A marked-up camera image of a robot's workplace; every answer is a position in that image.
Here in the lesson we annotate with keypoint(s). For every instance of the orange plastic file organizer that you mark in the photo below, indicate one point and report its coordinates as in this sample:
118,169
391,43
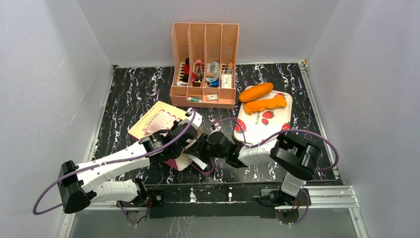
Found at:
208,42

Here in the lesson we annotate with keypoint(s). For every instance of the blue tape dispenser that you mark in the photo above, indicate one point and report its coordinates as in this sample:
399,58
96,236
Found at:
212,74

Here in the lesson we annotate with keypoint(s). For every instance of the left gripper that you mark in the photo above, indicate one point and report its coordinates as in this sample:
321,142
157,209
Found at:
177,124

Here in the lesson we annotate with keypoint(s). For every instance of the aluminium frame rail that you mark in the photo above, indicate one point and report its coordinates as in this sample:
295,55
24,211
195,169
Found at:
334,213

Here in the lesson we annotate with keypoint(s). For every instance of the smooth orange bread loaf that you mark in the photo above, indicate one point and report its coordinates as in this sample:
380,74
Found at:
255,92

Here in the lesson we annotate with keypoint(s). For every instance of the fake orange bread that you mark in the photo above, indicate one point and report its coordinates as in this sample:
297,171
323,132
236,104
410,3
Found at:
265,104

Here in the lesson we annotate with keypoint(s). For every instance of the strawberry print tray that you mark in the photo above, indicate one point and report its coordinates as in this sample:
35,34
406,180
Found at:
260,125

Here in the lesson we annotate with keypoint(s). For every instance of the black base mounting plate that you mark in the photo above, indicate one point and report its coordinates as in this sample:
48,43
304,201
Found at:
216,200

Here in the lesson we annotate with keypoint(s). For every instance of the paper cake bag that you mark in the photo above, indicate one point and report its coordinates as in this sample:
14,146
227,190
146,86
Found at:
162,116

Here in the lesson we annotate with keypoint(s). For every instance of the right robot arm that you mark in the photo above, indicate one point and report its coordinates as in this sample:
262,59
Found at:
297,155

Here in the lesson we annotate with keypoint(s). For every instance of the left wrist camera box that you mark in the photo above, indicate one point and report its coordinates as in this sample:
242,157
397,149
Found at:
194,118

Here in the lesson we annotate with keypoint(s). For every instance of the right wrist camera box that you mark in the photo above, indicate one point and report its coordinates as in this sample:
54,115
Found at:
216,127

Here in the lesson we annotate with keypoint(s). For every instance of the metal tongs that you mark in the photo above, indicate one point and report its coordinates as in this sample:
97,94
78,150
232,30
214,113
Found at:
202,165

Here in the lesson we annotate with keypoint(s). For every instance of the white label box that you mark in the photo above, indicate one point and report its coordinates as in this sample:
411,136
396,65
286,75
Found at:
226,81

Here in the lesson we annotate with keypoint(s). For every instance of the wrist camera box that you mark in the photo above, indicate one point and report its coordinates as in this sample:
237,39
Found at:
216,127
194,118

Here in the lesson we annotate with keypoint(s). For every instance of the small white card box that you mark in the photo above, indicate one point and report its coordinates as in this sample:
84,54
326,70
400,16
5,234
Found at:
212,97

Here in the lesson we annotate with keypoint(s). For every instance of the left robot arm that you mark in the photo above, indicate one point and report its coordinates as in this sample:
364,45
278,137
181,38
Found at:
92,182

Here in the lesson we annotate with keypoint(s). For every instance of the pink capped tube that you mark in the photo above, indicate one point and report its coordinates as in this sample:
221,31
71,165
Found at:
198,73

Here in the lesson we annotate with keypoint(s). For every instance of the green marker pen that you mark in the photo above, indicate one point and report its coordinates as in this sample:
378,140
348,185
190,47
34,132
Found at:
194,99

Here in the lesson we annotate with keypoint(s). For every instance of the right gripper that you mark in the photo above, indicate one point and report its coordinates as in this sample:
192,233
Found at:
199,147

